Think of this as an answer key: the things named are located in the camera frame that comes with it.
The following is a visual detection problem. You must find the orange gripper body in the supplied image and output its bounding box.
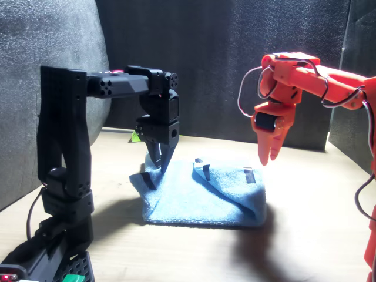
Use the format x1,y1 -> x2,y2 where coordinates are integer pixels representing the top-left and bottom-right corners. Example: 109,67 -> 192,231
251,101 -> 297,137

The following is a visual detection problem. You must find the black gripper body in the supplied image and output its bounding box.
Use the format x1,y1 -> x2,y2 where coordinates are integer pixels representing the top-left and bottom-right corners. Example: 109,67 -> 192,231
135,116 -> 180,147

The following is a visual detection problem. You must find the light blue towel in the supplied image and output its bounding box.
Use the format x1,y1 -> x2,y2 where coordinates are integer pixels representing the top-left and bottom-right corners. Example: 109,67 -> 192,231
129,151 -> 268,227

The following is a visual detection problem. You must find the wide black foam panel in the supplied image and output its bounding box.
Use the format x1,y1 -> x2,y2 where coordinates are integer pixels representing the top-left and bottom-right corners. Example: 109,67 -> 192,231
95,0 -> 350,152

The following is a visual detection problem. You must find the narrow black foam panel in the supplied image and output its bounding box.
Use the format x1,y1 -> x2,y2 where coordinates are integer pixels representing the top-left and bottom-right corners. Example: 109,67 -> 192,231
328,0 -> 376,176

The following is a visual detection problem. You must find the curved grey foam sheet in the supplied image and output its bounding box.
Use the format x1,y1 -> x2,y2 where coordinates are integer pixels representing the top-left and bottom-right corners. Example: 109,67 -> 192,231
0,0 -> 112,211

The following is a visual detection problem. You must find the controller board with red LED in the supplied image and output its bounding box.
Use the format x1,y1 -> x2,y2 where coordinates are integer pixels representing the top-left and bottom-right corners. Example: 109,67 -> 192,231
0,264 -> 29,282

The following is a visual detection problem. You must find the orange arm wrist servo cable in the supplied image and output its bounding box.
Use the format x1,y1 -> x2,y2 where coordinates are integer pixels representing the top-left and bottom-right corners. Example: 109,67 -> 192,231
236,66 -> 276,119

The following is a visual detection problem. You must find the orange arm shoulder servo cable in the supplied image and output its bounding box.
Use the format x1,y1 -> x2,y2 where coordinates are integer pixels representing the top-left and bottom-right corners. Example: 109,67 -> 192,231
353,96 -> 376,221

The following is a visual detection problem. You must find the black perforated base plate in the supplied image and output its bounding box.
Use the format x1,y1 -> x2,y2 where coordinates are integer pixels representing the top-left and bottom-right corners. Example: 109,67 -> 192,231
54,251 -> 95,282

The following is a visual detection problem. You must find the black arm shoulder servo cable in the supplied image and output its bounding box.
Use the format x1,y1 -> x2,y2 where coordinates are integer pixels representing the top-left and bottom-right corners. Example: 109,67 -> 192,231
25,187 -> 45,241

